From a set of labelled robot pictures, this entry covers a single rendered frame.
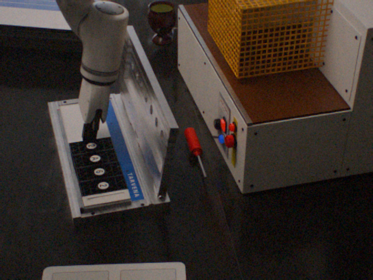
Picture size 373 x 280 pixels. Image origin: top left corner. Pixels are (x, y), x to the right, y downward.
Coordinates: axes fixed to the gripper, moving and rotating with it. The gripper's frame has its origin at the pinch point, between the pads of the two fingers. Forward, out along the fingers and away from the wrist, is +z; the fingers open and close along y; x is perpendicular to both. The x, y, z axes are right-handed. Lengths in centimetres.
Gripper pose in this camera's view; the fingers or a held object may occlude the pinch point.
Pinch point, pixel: (89, 132)
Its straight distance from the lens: 170.8
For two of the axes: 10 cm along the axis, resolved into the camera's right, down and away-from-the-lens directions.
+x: 9.4, 0.2, 3.4
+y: 2.7, 5.8, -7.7
